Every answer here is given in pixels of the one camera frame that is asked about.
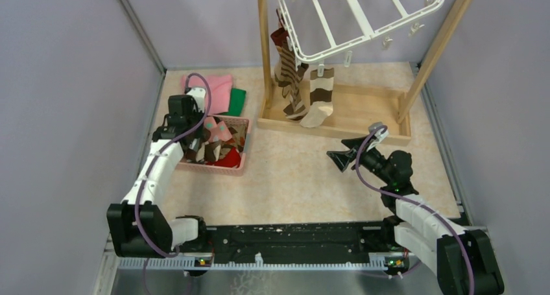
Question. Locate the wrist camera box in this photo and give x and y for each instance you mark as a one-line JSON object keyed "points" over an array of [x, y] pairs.
{"points": [[379, 133], [200, 96]]}

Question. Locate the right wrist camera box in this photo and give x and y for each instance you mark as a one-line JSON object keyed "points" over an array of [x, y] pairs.
{"points": [[379, 133]]}

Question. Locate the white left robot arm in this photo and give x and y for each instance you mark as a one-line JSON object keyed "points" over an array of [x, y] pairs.
{"points": [[138, 227]]}

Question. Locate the wooden rack post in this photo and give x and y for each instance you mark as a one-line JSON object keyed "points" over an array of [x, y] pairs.
{"points": [[433, 55], [262, 6]]}

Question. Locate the right wooden rack post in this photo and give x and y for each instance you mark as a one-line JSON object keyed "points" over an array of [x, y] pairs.
{"points": [[433, 55]]}

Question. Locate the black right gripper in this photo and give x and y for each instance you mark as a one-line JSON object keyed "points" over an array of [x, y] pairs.
{"points": [[342, 159]]}

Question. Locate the brown beige striped sock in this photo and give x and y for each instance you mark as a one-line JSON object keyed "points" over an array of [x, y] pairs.
{"points": [[286, 75]]}

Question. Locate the green cloth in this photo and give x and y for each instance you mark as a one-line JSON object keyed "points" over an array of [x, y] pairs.
{"points": [[237, 102]]}

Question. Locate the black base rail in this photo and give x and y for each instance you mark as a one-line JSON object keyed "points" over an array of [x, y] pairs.
{"points": [[367, 236]]}

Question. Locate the white cable duct strip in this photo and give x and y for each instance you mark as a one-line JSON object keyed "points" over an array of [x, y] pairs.
{"points": [[378, 262]]}

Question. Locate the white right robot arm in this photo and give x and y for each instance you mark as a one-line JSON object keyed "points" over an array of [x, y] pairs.
{"points": [[462, 260]]}

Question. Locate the pink towel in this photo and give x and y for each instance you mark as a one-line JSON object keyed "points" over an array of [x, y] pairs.
{"points": [[220, 88]]}

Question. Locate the white clip drying hanger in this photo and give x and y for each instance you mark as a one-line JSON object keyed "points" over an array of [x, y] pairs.
{"points": [[321, 29]]}

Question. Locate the pink perforated basket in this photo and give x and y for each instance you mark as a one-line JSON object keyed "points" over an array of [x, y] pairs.
{"points": [[225, 146]]}

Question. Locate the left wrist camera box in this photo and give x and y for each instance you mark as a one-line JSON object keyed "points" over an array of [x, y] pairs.
{"points": [[200, 96]]}

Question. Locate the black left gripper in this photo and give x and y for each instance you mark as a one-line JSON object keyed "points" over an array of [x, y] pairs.
{"points": [[198, 133]]}

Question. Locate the left wooden rack post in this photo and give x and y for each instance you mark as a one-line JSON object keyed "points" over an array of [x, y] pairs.
{"points": [[262, 6]]}

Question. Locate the cream brown block sock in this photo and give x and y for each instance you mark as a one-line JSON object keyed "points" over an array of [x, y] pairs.
{"points": [[321, 91]]}

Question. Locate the wooden rack base tray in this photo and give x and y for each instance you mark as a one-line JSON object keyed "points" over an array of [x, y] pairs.
{"points": [[355, 109]]}

